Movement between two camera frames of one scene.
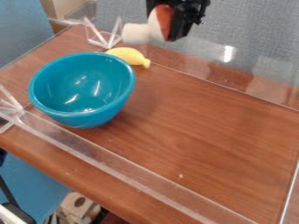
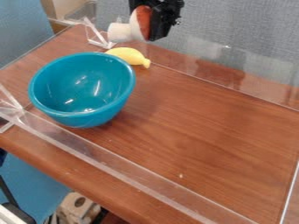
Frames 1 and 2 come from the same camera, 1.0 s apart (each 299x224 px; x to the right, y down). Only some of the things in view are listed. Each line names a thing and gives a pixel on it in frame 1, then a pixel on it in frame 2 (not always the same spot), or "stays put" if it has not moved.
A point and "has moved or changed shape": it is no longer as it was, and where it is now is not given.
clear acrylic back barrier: [253, 59] stays put
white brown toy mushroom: [154, 31] has moved or changed shape
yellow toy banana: [130, 55] stays put
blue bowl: [80, 88] stays put
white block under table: [76, 209] stays put
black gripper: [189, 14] -> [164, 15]
